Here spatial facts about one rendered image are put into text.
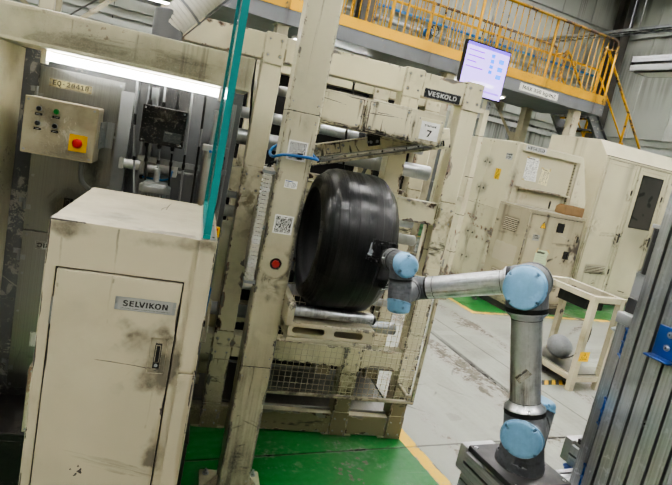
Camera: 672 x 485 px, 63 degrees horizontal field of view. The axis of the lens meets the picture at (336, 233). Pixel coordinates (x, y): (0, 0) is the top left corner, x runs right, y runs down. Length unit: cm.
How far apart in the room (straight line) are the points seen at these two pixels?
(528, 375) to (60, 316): 124
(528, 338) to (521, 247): 515
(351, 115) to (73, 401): 154
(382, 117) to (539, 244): 468
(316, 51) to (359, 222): 65
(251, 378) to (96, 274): 104
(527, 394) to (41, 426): 129
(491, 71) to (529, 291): 503
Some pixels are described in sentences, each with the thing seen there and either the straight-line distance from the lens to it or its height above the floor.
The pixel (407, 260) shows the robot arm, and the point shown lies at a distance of 170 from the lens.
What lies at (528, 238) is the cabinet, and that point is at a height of 91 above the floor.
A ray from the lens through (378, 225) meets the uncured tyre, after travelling 206.
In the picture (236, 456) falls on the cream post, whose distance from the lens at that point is 253.
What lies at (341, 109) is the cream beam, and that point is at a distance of 243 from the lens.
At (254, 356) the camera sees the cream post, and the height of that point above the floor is 67.
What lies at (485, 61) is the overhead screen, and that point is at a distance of 642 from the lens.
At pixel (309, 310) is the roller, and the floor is 91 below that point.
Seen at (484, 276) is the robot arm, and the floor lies 126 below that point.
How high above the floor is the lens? 159
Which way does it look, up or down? 10 degrees down
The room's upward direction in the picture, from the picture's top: 12 degrees clockwise
